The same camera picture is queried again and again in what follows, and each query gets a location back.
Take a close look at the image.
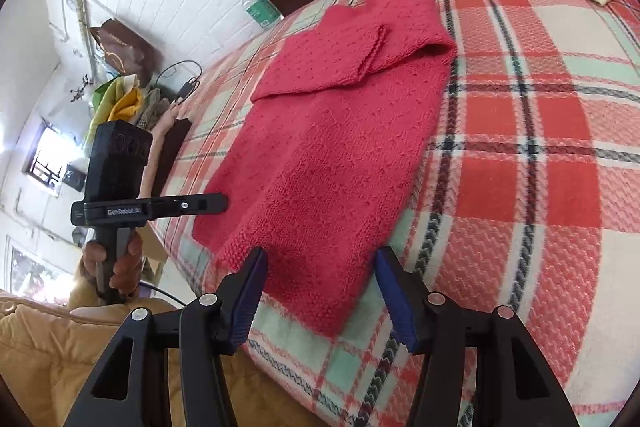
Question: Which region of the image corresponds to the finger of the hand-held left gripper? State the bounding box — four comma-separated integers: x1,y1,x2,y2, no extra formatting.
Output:
151,193,228,221

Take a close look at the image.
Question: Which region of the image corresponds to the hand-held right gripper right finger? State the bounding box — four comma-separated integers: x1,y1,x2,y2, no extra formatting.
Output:
374,245,581,427

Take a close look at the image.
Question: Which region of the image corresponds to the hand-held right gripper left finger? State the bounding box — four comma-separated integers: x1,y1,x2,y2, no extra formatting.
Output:
62,246,269,427

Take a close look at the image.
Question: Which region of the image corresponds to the red knit sweater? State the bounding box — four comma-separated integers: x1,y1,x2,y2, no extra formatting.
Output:
191,0,457,340

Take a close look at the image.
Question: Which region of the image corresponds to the person's left forearm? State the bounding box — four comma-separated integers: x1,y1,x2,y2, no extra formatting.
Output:
65,269,176,323

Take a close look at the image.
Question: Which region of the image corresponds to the person's left hand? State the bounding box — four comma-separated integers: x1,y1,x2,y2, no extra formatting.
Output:
81,231,147,304

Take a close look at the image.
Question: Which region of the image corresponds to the barred window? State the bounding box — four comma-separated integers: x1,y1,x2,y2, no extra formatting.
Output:
22,119,88,198

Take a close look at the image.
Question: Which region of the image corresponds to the yellow green cloth pile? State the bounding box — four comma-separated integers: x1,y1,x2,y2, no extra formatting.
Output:
90,74,173,132

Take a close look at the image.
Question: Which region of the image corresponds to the brown bag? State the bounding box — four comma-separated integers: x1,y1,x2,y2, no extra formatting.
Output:
89,19,166,88

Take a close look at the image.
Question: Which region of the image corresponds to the bright window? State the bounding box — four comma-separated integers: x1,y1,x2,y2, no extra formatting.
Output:
5,234,71,308

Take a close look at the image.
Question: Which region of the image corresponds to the red plaid blanket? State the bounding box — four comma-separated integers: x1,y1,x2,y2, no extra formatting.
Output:
150,0,640,427

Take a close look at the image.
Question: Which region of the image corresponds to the tan padded jacket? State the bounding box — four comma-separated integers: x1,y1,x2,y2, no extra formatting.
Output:
0,289,321,427

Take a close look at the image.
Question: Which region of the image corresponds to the plastic water bottle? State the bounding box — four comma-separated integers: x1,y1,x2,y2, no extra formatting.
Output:
235,0,283,30

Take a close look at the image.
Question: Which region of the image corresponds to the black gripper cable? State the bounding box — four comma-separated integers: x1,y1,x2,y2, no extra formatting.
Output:
137,282,188,308

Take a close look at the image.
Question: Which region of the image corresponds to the black charger cable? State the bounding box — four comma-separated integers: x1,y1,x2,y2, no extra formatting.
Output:
156,61,203,105

